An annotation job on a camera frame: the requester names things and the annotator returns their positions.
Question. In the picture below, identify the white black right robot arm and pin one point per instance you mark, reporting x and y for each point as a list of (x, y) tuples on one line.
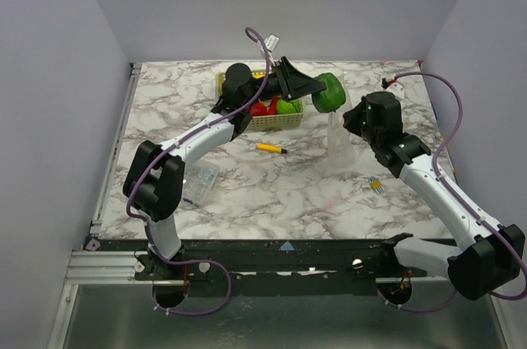
[(486, 254)]

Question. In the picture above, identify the clear zip top bag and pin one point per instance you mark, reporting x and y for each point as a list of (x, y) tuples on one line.
[(341, 152)]

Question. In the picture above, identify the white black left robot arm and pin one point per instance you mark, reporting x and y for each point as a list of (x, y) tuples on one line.
[(154, 182)]

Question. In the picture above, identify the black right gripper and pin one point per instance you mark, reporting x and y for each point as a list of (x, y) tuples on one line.
[(352, 120)]

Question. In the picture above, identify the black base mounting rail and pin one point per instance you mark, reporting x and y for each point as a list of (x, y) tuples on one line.
[(254, 268)]

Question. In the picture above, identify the green striped watermelon toy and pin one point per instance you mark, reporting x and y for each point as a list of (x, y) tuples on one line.
[(288, 106)]

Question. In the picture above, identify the beige perforated plastic basket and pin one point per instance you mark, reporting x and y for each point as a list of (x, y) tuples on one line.
[(268, 122)]

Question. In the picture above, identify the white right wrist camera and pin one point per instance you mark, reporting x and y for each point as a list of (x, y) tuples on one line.
[(394, 87)]

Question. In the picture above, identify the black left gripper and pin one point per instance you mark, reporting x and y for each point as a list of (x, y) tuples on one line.
[(292, 83)]

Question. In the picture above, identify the green bell pepper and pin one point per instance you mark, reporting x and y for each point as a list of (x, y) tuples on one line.
[(332, 97)]

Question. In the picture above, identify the small yellow blue clip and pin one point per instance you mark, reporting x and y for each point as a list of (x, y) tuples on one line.
[(376, 185)]

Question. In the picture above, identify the clear plastic box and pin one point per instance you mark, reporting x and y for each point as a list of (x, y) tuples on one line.
[(199, 179)]

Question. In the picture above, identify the red chili pepper toy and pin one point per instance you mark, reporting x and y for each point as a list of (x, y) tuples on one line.
[(272, 108)]

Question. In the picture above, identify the red tomato toy middle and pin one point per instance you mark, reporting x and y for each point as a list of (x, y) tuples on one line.
[(259, 109)]

